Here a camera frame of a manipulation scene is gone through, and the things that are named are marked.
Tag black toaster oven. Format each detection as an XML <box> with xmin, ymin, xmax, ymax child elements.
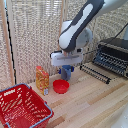
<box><xmin>92</xmin><ymin>37</ymin><xmax>128</xmax><ymax>79</ymax></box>

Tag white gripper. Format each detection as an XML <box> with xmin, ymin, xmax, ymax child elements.
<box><xmin>50</xmin><ymin>48</ymin><xmax>84</xmax><ymax>75</ymax></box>

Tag red plastic shopping basket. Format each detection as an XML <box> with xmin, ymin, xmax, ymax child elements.
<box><xmin>0</xmin><ymin>83</ymin><xmax>55</xmax><ymax>128</ymax></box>

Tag blue cup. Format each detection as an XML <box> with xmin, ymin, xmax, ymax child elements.
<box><xmin>60</xmin><ymin>65</ymin><xmax>75</xmax><ymax>82</ymax></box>

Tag beige woven folding screen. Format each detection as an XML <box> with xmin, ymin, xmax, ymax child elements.
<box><xmin>0</xmin><ymin>0</ymin><xmax>128</xmax><ymax>88</ymax></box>

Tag black cable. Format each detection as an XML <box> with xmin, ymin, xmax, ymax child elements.
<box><xmin>82</xmin><ymin>25</ymin><xmax>128</xmax><ymax>56</ymax></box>

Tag orange yellow carton box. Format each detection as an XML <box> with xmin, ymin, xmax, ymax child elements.
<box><xmin>35</xmin><ymin>65</ymin><xmax>50</xmax><ymax>96</ymax></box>

